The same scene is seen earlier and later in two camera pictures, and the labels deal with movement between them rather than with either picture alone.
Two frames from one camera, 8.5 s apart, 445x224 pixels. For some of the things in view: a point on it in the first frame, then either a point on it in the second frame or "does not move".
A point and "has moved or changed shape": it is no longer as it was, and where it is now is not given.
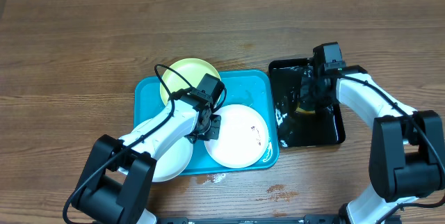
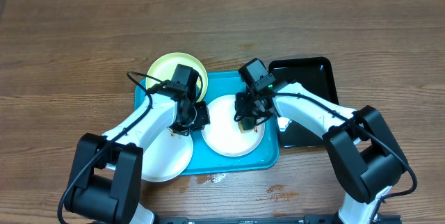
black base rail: (306, 219) does not move
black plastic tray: (295, 128) does not move
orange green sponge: (300, 110) has moved or changed shape
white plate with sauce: (171, 164) does not move
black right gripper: (307, 99) -> (244, 103)
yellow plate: (192, 70) has moved or changed shape
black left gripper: (213, 133) -> (203, 119)
